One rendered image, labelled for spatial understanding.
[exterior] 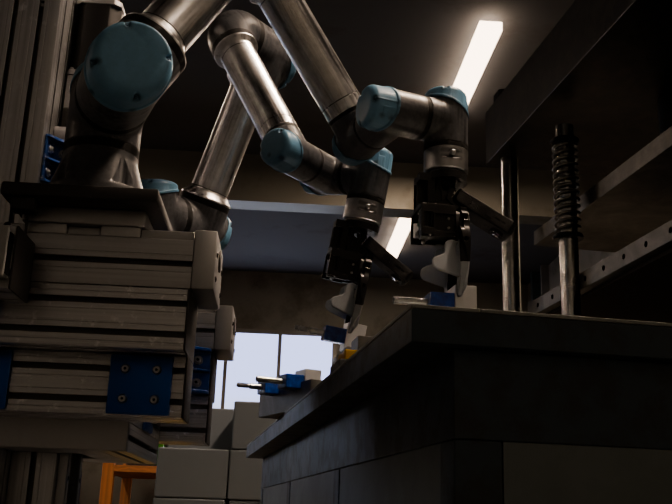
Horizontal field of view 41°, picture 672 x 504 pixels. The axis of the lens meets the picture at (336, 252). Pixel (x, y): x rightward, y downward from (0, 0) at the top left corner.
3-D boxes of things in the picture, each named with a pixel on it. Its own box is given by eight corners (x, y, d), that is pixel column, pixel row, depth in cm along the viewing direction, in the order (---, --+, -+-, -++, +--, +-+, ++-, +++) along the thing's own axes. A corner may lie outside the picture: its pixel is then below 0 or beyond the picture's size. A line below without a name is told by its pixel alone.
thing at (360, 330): (293, 340, 168) (299, 311, 169) (290, 341, 173) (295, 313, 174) (362, 354, 170) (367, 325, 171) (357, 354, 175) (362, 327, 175)
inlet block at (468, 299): (396, 313, 142) (397, 279, 144) (389, 319, 147) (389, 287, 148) (477, 319, 144) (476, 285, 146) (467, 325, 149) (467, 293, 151)
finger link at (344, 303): (324, 328, 169) (332, 282, 173) (355, 334, 170) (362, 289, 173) (328, 323, 166) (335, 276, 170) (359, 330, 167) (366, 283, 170)
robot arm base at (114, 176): (33, 190, 133) (41, 127, 136) (57, 222, 147) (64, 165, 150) (137, 195, 134) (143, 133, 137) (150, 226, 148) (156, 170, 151)
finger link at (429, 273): (416, 302, 152) (420, 247, 153) (450, 304, 153) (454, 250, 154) (421, 302, 149) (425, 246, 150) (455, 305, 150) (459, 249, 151)
